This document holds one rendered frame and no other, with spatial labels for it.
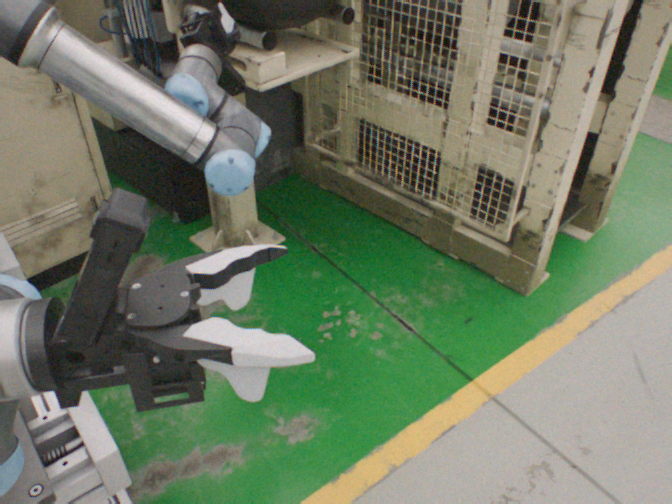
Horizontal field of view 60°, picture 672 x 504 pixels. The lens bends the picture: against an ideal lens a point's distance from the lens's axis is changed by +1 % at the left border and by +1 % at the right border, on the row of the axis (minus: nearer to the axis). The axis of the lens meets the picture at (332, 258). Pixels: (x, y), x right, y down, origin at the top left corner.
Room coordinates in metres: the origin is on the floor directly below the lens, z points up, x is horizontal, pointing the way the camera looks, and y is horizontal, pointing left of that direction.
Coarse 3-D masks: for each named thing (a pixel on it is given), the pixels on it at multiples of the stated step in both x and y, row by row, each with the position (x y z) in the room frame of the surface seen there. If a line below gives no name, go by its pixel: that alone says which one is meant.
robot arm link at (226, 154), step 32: (0, 0) 0.78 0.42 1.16; (32, 0) 0.80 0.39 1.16; (0, 32) 0.76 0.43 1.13; (32, 32) 0.77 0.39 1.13; (64, 32) 0.80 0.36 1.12; (32, 64) 0.78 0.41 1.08; (64, 64) 0.78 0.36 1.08; (96, 64) 0.79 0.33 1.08; (96, 96) 0.78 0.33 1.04; (128, 96) 0.78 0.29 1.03; (160, 96) 0.81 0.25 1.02; (160, 128) 0.78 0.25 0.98; (192, 128) 0.80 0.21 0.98; (224, 128) 0.87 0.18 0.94; (192, 160) 0.79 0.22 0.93; (224, 160) 0.77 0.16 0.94; (224, 192) 0.77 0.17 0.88
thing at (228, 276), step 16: (224, 256) 0.39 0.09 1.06; (240, 256) 0.39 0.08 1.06; (256, 256) 0.39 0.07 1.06; (272, 256) 0.40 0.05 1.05; (192, 272) 0.36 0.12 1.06; (208, 272) 0.36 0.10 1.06; (224, 272) 0.37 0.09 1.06; (240, 272) 0.38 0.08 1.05; (208, 288) 0.36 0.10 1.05; (224, 288) 0.38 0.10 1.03; (240, 288) 0.39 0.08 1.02; (240, 304) 0.38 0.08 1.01
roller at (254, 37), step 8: (184, 8) 1.64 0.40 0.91; (192, 8) 1.62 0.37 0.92; (200, 8) 1.61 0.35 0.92; (240, 24) 1.48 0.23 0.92; (248, 24) 1.48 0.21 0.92; (240, 32) 1.46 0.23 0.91; (248, 32) 1.45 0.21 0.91; (256, 32) 1.43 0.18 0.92; (264, 32) 1.42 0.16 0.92; (240, 40) 1.48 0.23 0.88; (248, 40) 1.44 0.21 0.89; (256, 40) 1.42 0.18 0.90; (264, 40) 1.41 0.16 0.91; (272, 40) 1.42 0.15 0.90; (264, 48) 1.41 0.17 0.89; (272, 48) 1.42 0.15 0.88
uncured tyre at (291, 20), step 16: (208, 0) 1.46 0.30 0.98; (224, 0) 1.40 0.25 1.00; (240, 0) 1.39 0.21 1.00; (256, 0) 1.40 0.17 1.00; (272, 0) 1.43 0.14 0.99; (288, 0) 1.46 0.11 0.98; (304, 0) 1.50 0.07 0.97; (320, 0) 1.54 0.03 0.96; (336, 0) 1.59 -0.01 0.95; (240, 16) 1.43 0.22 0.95; (256, 16) 1.43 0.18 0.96; (272, 16) 1.44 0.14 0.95; (288, 16) 1.47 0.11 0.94; (304, 16) 1.51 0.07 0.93; (320, 16) 1.59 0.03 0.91
